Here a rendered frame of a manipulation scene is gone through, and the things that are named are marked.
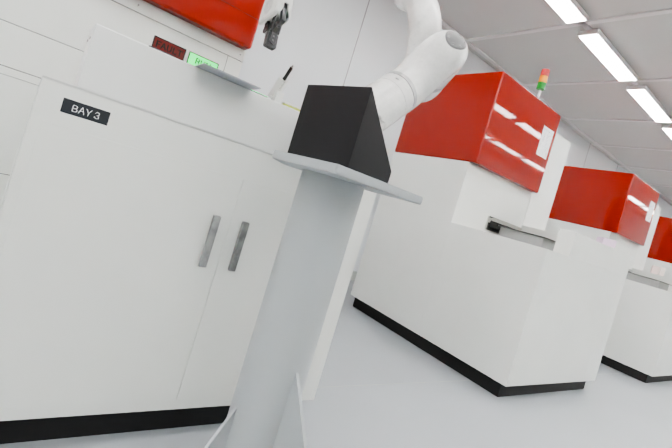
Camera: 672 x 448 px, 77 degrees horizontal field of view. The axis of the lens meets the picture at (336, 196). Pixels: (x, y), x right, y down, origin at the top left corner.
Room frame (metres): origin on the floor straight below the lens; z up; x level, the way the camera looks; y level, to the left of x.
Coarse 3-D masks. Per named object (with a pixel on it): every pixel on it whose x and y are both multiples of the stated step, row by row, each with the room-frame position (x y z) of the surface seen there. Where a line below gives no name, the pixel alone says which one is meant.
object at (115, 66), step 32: (96, 32) 0.89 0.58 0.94; (96, 64) 0.90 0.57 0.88; (128, 64) 0.94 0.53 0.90; (160, 64) 0.97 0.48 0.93; (128, 96) 0.95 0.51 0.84; (160, 96) 0.99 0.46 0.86; (192, 96) 1.03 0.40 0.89; (224, 96) 1.07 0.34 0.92; (256, 96) 1.12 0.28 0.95; (224, 128) 1.09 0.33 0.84; (256, 128) 1.14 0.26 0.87; (288, 128) 1.19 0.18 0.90
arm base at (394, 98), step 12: (372, 84) 1.07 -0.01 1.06; (384, 84) 1.06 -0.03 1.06; (396, 84) 1.07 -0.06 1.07; (408, 84) 1.09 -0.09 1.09; (384, 96) 1.04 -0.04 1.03; (396, 96) 1.06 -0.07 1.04; (408, 96) 1.08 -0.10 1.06; (384, 108) 1.03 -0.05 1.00; (396, 108) 1.06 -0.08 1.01; (408, 108) 1.10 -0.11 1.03; (384, 120) 1.04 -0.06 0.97; (396, 120) 1.10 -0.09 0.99
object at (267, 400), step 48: (336, 192) 0.96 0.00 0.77; (384, 192) 0.97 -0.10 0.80; (288, 240) 0.99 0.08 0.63; (336, 240) 0.98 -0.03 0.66; (288, 288) 0.97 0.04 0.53; (288, 336) 0.96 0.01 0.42; (240, 384) 1.00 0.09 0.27; (288, 384) 0.97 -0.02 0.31; (240, 432) 0.97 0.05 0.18; (288, 432) 0.96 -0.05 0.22
